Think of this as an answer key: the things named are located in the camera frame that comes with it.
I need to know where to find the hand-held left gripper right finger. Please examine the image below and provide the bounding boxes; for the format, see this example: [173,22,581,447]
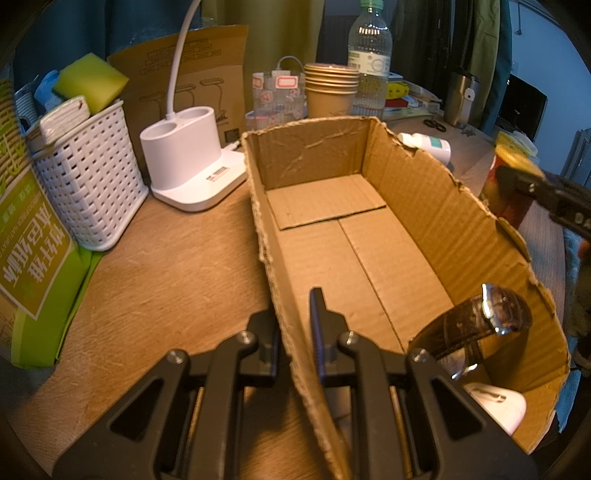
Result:
[308,287,539,480]

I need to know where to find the steel tumbler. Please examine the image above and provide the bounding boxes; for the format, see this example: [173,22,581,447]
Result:
[444,69,481,129]

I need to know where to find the brown leather wristwatch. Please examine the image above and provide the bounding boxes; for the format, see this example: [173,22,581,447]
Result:
[409,282,533,381]

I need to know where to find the cream paper envelope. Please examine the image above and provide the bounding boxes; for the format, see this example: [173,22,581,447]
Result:
[385,108,439,121]

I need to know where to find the black computer monitor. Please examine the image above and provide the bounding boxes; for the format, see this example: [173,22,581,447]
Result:
[501,74,548,141]

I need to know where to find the white pill bottle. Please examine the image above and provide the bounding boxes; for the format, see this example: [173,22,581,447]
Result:
[398,131,452,164]

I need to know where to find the teal curtain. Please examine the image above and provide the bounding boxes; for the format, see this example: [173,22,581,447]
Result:
[498,0,514,130]
[9,0,206,88]

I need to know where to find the white desk lamp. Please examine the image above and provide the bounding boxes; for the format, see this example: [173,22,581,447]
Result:
[140,0,247,213]

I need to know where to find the white earbuds case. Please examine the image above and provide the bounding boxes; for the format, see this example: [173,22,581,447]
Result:
[462,382,527,437]

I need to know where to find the brown lamp packaging carton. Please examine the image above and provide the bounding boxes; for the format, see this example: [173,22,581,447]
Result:
[107,24,250,148]

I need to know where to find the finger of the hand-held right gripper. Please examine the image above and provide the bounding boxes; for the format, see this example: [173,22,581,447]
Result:
[498,164,548,202]

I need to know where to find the yellow green sponge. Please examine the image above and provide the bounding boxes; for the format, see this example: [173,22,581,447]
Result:
[54,52,130,115]

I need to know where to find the clear plastic water bottle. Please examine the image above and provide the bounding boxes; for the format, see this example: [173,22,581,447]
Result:
[347,0,393,121]

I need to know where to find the blue plastic bag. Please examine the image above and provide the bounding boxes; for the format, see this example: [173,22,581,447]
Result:
[14,69,63,125]

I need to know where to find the stack of brown paper cups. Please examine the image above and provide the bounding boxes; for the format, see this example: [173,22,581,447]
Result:
[303,63,360,121]

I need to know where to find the clear glass with stickers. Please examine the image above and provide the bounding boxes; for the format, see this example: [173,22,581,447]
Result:
[252,70,308,132]

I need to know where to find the yellow curtain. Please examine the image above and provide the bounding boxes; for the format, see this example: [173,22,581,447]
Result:
[473,0,502,125]
[201,0,326,75]

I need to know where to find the cardboard box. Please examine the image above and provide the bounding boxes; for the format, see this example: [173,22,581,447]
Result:
[241,115,572,480]

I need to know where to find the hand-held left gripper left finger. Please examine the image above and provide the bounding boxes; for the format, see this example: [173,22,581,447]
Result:
[53,310,289,480]

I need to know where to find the red can with yellow lid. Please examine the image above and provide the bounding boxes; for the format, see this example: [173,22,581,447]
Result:
[479,133,546,222]

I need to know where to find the white plastic basket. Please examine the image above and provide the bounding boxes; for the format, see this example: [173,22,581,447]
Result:
[31,99,151,252]

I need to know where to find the green tissue pack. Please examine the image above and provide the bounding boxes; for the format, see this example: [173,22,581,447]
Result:
[0,78,105,370]

